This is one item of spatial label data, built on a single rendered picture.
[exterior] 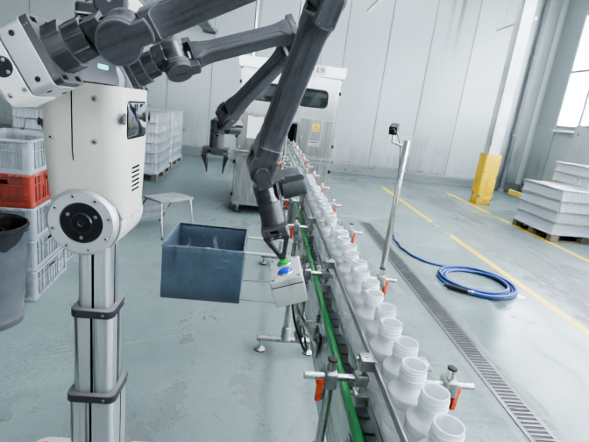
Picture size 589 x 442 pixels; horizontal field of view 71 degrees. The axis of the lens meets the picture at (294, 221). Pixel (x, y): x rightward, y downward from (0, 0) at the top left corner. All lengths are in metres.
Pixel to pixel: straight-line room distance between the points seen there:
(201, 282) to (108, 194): 0.73
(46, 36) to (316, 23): 0.46
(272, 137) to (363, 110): 10.61
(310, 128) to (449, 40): 7.13
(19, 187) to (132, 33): 2.46
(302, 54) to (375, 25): 10.87
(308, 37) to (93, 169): 0.54
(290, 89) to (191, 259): 0.92
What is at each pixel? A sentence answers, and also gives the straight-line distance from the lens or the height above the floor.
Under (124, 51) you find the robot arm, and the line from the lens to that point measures 0.83.
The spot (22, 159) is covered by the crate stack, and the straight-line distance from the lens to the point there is 3.14.
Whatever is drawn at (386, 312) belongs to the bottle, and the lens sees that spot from 0.79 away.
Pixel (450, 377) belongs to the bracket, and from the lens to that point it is 0.79.
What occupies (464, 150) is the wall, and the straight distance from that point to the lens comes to 12.51.
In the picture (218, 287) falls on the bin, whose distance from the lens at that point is 1.66.
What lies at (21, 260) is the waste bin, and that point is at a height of 0.42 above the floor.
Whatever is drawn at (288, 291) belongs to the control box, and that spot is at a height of 1.08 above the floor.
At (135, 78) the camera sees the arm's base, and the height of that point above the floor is 1.52.
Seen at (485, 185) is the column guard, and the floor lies 0.43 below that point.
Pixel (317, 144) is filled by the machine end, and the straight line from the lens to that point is 5.79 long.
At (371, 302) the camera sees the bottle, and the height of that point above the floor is 1.15.
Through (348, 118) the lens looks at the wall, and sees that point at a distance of 11.44.
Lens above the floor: 1.49
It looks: 15 degrees down
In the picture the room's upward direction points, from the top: 7 degrees clockwise
